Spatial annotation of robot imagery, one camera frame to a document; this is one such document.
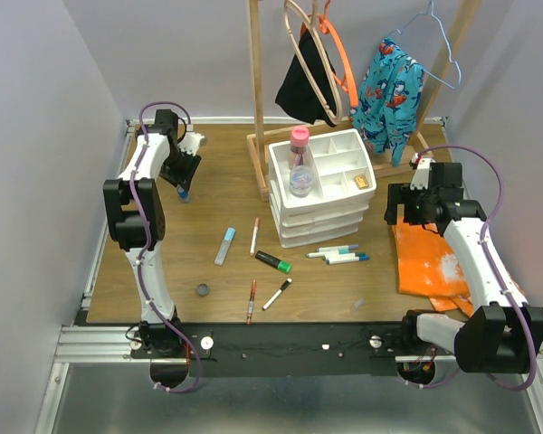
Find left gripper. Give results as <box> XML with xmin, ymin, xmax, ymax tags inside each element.
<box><xmin>159</xmin><ymin>146</ymin><xmax>201</xmax><ymax>192</ymax></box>

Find blue cap clear tube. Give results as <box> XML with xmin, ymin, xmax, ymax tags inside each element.
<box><xmin>214</xmin><ymin>227</ymin><xmax>235</xmax><ymax>266</ymax></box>

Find pink cap white marker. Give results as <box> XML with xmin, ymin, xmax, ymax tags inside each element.
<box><xmin>249</xmin><ymin>217</ymin><xmax>261</xmax><ymax>257</ymax></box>

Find black green highlighter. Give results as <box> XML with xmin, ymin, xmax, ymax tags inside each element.
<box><xmin>254</xmin><ymin>250</ymin><xmax>291</xmax><ymax>274</ymax></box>

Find small dark round tin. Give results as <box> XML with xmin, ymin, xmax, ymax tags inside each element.
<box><xmin>196</xmin><ymin>283</ymin><xmax>210</xmax><ymax>297</ymax></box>

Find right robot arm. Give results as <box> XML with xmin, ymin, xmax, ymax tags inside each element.
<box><xmin>385</xmin><ymin>155</ymin><xmax>543</xmax><ymax>377</ymax></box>

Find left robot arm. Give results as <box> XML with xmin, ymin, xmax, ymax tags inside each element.
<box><xmin>102</xmin><ymin>101</ymin><xmax>206</xmax><ymax>357</ymax></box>

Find small yellow eraser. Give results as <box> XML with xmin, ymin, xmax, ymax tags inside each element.
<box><xmin>355</xmin><ymin>177</ymin><xmax>367</xmax><ymax>188</ymax></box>

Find white plastic drawer organizer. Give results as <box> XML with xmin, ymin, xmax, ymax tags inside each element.
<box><xmin>269</xmin><ymin>129</ymin><xmax>376</xmax><ymax>249</ymax></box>

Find teal cap marker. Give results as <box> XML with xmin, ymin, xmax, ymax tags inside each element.
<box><xmin>305</xmin><ymin>249</ymin><xmax>350</xmax><ymax>259</ymax></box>

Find orange white tie-dye cloth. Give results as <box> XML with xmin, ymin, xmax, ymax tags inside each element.
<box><xmin>391</xmin><ymin>215</ymin><xmax>526</xmax><ymax>323</ymax></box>

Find wooden clothes rack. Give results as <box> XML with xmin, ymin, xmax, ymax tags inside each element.
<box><xmin>246</xmin><ymin>1</ymin><xmax>481</xmax><ymax>202</ymax></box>

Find blue fish print garment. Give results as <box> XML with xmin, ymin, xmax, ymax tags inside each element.
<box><xmin>350</xmin><ymin>38</ymin><xmax>424</xmax><ymax>166</ymax></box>

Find purple cap marker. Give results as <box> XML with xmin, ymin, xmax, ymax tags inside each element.
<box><xmin>316</xmin><ymin>244</ymin><xmax>359</xmax><ymax>252</ymax></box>

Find blue cap marker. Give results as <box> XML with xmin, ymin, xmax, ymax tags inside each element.
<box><xmin>326</xmin><ymin>255</ymin><xmax>370</xmax><ymax>265</ymax></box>

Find pink lid pencil tube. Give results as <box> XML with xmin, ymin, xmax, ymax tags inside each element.
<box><xmin>289</xmin><ymin>126</ymin><xmax>310</xmax><ymax>169</ymax></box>

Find red pen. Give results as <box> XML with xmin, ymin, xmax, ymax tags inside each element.
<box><xmin>246</xmin><ymin>280</ymin><xmax>257</xmax><ymax>325</ymax></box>

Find black cap white marker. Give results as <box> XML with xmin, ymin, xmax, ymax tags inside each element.
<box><xmin>262</xmin><ymin>278</ymin><xmax>292</xmax><ymax>311</ymax></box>

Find black shorts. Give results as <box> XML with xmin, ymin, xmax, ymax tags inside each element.
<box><xmin>275</xmin><ymin>30</ymin><xmax>336</xmax><ymax>127</ymax></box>

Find orange plastic hanger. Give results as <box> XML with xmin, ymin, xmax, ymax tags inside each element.
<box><xmin>300</xmin><ymin>0</ymin><xmax>359</xmax><ymax>109</ymax></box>

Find beige wooden hanger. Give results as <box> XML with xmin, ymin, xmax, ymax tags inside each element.
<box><xmin>283</xmin><ymin>0</ymin><xmax>344</xmax><ymax>127</ymax></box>

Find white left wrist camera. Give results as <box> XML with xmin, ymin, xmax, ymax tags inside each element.
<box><xmin>177</xmin><ymin>130</ymin><xmax>207</xmax><ymax>156</ymax></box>

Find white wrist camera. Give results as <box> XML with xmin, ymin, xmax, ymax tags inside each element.
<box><xmin>177</xmin><ymin>130</ymin><xmax>207</xmax><ymax>156</ymax></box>
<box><xmin>410</xmin><ymin>154</ymin><xmax>435</xmax><ymax>191</ymax></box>

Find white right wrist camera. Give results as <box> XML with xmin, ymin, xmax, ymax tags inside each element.
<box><xmin>410</xmin><ymin>154</ymin><xmax>435</xmax><ymax>191</ymax></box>

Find blue wire hanger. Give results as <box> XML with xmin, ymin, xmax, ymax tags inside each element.
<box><xmin>384</xmin><ymin>1</ymin><xmax>462</xmax><ymax>90</ymax></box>

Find aluminium frame rails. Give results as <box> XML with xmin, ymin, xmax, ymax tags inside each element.
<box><xmin>37</xmin><ymin>125</ymin><xmax>543</xmax><ymax>433</ymax></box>

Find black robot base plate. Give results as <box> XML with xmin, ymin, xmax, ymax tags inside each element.
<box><xmin>130</xmin><ymin>321</ymin><xmax>467</xmax><ymax>390</ymax></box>

